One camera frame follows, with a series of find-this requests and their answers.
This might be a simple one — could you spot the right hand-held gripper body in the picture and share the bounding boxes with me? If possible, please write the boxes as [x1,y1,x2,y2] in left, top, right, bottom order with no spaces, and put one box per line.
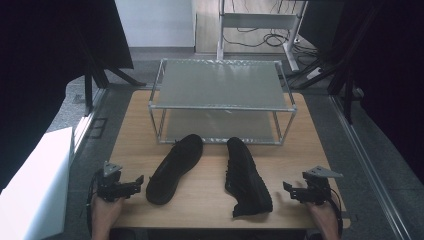
[293,165,344,206]

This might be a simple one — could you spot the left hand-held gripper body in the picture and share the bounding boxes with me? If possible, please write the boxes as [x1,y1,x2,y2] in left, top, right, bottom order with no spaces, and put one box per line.
[95,161,138,203]

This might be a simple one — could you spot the black shoe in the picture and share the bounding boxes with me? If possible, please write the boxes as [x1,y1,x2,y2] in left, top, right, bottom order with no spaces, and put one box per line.
[224,136,274,219]
[145,133,204,206]

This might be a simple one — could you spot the grey two-tier shoe rack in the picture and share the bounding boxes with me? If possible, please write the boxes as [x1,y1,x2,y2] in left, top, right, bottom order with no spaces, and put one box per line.
[147,58,298,146]

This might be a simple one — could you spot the person's left hand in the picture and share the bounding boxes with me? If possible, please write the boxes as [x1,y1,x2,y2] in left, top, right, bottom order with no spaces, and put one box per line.
[91,195,126,229]

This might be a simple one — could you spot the person's right hand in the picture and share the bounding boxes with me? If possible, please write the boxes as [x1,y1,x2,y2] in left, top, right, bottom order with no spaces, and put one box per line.
[305,194,338,232]

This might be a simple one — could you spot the dark floor hatch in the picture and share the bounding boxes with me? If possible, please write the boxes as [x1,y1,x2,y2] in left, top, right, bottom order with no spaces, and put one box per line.
[86,116,109,140]

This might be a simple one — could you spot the white box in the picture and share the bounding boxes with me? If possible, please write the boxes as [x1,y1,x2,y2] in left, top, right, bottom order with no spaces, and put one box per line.
[0,126,76,240]

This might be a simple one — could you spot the black metal stand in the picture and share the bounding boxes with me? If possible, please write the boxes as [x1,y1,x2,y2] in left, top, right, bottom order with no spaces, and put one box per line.
[77,31,148,118]
[285,46,356,125]

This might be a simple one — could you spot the white power strip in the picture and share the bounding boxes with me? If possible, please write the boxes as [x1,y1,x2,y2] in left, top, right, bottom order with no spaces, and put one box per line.
[305,67,323,81]

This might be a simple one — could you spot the black curtain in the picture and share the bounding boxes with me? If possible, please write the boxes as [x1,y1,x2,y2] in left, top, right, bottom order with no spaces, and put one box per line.
[328,0,424,185]
[0,0,135,194]

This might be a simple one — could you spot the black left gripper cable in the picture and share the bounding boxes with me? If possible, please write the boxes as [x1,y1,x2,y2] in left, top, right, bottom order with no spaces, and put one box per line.
[85,172,101,236]

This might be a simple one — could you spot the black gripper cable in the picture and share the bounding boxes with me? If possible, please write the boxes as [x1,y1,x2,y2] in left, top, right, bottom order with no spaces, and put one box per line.
[328,187,345,238]
[85,172,101,236]

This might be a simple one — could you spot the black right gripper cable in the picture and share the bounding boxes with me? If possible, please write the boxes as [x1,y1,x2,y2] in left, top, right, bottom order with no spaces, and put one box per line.
[328,187,345,238]

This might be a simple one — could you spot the aluminium floor rail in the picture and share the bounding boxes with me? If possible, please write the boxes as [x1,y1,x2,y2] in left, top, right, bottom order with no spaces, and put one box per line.
[72,87,108,153]
[329,94,413,240]

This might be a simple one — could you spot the black floor cables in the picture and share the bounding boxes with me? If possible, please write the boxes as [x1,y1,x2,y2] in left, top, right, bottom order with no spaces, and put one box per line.
[222,26,321,68]

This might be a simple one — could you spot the white desk frame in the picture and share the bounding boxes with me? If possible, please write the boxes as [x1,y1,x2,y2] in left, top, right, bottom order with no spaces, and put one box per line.
[216,0,308,73]

